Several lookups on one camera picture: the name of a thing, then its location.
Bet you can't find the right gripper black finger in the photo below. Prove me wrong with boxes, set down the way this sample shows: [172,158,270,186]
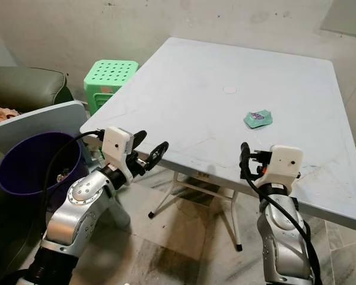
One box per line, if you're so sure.
[239,141,255,180]

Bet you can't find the green plastic stool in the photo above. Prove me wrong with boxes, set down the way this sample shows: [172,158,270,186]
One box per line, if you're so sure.
[83,59,140,116]

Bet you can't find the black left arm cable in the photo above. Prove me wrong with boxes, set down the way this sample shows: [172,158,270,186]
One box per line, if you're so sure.
[40,129,105,238]

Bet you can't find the grey wall panel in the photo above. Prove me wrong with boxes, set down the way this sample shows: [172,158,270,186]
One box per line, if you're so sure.
[319,0,356,40]

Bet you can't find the grey-blue plastic child chair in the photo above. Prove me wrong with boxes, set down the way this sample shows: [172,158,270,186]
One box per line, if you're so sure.
[0,100,132,232]

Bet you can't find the crumpled trash scraps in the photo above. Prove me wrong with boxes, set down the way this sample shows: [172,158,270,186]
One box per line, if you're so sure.
[55,169,72,185]

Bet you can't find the dark green leather sofa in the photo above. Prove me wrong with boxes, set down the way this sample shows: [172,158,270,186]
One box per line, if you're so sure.
[0,66,74,285]

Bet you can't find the grey plastic folding table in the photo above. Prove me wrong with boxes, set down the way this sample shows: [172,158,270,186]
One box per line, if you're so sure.
[80,37,356,252]

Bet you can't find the purple plastic rubbish bin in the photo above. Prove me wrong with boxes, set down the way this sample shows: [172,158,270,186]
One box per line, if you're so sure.
[0,131,91,205]

